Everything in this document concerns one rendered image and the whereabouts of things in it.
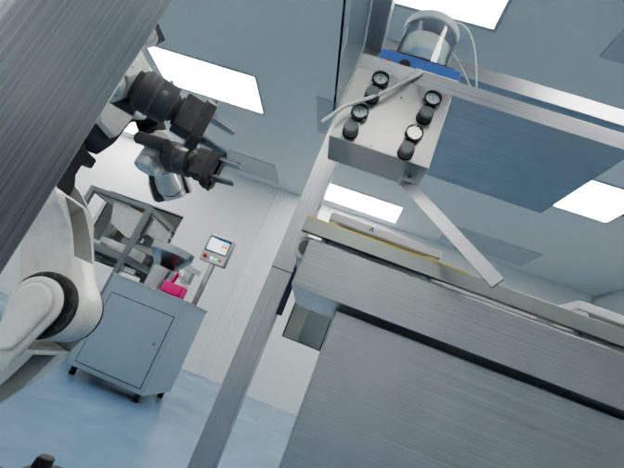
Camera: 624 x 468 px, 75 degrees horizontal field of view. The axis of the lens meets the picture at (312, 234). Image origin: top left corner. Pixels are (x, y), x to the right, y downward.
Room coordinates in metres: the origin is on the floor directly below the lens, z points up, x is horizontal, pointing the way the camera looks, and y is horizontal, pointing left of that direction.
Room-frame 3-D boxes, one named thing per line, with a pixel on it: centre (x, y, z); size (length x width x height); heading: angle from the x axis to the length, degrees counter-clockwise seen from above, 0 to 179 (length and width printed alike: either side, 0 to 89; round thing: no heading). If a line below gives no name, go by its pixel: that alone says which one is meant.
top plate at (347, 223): (0.92, -0.16, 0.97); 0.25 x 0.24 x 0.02; 174
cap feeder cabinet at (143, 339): (3.41, 0.94, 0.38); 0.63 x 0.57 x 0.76; 82
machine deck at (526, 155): (0.92, -0.28, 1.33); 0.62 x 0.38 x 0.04; 84
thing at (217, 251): (3.52, 0.71, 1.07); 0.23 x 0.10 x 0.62; 82
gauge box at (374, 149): (0.80, -0.07, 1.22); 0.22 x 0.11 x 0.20; 84
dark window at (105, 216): (6.21, 2.53, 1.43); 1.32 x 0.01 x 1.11; 82
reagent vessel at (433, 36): (0.89, -0.10, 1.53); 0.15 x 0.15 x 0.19
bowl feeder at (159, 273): (3.47, 0.98, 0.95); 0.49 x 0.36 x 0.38; 82
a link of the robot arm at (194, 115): (0.79, 0.36, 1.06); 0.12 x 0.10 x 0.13; 116
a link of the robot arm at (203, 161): (1.06, 0.37, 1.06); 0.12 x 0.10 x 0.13; 76
